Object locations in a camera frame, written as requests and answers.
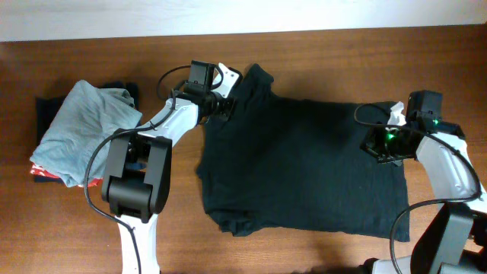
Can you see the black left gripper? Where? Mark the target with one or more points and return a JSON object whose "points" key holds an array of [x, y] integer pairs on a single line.
{"points": [[226, 111]]}

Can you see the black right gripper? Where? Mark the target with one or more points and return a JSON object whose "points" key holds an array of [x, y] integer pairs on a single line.
{"points": [[370, 144]]}

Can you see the dark teal shirt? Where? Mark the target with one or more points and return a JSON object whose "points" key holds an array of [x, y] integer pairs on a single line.
{"points": [[279, 162]]}

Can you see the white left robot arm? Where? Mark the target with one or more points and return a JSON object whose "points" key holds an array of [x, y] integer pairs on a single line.
{"points": [[136, 180]]}

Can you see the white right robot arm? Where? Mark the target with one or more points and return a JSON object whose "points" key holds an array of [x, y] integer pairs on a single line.
{"points": [[455, 241]]}

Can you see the light blue folded shirt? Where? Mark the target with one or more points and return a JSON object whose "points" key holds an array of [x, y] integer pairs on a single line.
{"points": [[87, 116]]}

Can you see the navy folded garment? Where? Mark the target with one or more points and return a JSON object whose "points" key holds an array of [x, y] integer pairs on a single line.
{"points": [[47, 109]]}

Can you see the red folded garment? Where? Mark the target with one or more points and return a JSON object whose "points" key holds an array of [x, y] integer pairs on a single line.
{"points": [[41, 175]]}

